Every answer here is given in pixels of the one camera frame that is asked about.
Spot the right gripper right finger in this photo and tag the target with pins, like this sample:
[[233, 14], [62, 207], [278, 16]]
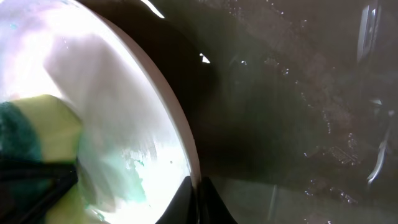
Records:
[[212, 208]]

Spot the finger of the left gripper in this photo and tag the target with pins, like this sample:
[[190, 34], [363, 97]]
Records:
[[30, 189]]

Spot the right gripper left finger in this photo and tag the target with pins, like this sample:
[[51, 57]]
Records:
[[182, 208]]

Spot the green yellow sponge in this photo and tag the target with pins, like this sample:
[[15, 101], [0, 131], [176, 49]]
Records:
[[44, 129]]

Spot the white plate top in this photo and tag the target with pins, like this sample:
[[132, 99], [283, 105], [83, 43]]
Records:
[[135, 147]]

